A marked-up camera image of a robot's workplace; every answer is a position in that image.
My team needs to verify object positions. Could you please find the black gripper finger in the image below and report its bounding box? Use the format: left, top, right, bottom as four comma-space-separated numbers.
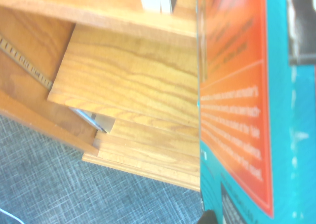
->
199, 209, 218, 224

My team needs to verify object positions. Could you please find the teal red paperback book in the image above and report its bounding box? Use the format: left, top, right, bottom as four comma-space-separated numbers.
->
197, 0, 316, 224

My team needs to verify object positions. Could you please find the white black cover book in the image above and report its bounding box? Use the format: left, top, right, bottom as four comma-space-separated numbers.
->
73, 107, 116, 134

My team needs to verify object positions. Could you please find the wooden bookshelf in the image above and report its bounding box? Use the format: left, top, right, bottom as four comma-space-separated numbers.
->
0, 0, 201, 192

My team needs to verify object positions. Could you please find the thin white cable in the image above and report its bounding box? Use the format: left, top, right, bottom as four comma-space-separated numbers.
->
0, 208, 23, 224

